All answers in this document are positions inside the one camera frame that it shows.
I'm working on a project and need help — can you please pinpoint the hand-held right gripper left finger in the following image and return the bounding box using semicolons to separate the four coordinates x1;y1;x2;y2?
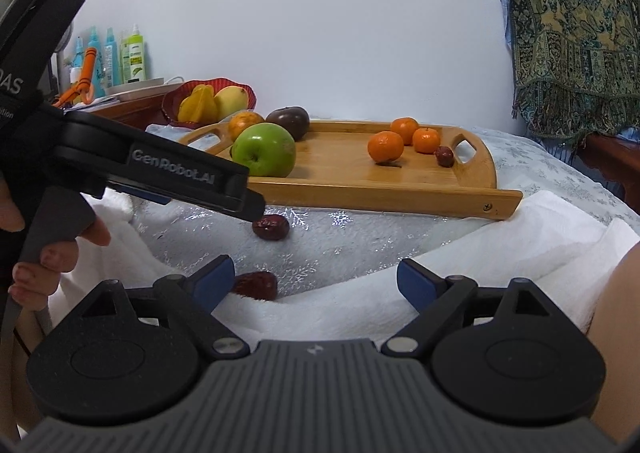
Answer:
80;255;251;360

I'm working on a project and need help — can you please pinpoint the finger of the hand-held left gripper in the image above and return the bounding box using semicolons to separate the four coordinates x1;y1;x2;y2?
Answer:
102;177;267;224

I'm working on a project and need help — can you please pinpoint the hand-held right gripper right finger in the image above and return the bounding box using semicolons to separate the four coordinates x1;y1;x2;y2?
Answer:
381;258;547;360

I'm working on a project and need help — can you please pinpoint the green apple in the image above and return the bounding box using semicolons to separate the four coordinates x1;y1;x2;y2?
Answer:
231;123;297;178

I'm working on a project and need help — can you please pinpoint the large orange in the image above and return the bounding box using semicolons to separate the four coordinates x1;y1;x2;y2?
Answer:
228;111;265;142

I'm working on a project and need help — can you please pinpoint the dark brown tomato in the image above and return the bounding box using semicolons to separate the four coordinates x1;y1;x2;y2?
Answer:
265;106;310;142

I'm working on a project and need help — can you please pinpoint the wooden tray with handles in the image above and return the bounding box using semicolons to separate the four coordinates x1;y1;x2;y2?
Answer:
178;119;524;220

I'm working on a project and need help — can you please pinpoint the small mandarin with stem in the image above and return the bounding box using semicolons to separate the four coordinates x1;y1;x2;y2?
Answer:
412;127;441;155

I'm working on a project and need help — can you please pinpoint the person's left hand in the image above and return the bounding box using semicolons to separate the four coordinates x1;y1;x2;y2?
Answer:
0;178;112;315

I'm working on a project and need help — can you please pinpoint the wooden cabinet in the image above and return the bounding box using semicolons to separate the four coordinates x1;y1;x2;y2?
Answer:
65;93;176;132

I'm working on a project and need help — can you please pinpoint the red fruit bowl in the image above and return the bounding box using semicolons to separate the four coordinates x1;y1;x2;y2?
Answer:
161;78;256;130

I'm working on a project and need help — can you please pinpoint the blue spray bottle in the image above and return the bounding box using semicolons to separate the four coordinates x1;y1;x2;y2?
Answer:
103;29;121;88
87;26;107;98

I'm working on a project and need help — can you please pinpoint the clear snowflake plastic table cover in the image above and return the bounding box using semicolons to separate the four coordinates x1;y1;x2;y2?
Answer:
85;125;640;296

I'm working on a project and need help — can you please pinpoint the yellow starfruit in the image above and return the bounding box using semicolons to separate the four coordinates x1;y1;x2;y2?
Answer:
178;85;219;124

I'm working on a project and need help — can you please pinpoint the green white spray bottle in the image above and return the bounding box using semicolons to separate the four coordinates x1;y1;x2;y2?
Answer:
121;24;147;84

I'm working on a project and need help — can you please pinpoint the white terry towel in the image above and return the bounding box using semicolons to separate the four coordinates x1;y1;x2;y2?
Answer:
47;190;501;349

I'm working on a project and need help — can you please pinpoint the yellow mango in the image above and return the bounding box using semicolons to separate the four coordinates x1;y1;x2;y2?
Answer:
214;86;249;120

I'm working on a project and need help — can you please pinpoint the white smooth cloth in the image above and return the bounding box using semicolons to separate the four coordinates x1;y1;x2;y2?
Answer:
415;190;640;334

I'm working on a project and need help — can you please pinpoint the person's right leg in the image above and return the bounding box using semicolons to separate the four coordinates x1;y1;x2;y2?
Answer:
585;242;640;436

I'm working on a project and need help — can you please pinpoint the blue cloth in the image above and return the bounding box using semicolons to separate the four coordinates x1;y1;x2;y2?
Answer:
498;0;517;84

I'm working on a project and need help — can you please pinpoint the green patterned fringed shawl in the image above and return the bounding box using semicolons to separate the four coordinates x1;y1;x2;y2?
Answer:
502;0;640;144

